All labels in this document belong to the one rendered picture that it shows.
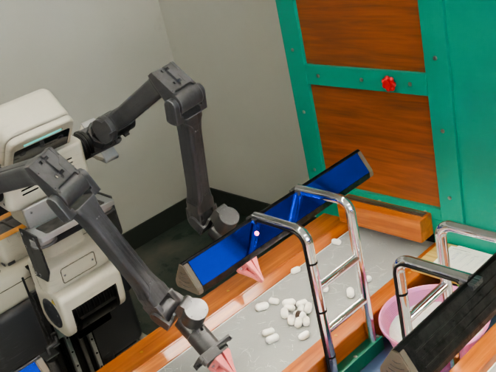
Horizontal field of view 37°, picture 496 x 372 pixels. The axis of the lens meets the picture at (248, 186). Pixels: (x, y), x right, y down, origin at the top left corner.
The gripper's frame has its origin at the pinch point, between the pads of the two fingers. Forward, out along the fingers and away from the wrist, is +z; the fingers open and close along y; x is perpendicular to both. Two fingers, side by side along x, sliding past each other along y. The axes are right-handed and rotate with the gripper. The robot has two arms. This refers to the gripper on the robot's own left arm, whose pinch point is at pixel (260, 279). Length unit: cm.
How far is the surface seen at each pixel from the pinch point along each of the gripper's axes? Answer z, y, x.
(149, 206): -105, 85, 175
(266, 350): 16.3, -15.5, -4.2
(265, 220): -3.2, -11.6, -37.0
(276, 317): 10.6, -3.7, 0.9
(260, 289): 0.8, 2.8, 8.2
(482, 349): 50, 9, -36
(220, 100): -113, 126, 114
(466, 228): 29, 4, -65
